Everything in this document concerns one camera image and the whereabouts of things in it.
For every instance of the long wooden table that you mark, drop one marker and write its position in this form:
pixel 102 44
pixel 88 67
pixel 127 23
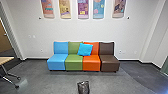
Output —
pixel 5 60

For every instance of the pink tan wall poster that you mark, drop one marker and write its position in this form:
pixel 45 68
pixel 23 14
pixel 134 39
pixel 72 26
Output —
pixel 119 8

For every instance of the yellow wall poster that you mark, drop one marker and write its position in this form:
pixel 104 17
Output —
pixel 65 8

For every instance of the orange red wall poster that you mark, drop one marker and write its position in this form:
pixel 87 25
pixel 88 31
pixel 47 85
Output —
pixel 47 8

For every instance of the white wall outlet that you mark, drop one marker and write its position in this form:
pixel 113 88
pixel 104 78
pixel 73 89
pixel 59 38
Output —
pixel 41 51
pixel 120 51

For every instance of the translucent plastic bag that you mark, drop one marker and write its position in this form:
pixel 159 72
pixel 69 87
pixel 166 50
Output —
pixel 83 87

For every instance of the blue sofa seat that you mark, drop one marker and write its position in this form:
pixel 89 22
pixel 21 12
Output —
pixel 57 61

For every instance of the white wall light switch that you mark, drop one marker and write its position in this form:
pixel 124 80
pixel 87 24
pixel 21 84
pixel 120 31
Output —
pixel 31 36

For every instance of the brown sofa seat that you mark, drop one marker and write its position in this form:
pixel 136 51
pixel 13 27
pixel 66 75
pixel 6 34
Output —
pixel 109 61

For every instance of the orange sofa seat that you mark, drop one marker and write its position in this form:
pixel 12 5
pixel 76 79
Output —
pixel 91 62

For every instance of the green sofa seat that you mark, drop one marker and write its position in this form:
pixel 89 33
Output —
pixel 73 62

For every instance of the blue square cushion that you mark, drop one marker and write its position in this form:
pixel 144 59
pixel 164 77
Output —
pixel 85 49

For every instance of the purple wall poster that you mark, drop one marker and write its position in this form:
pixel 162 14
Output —
pixel 83 8

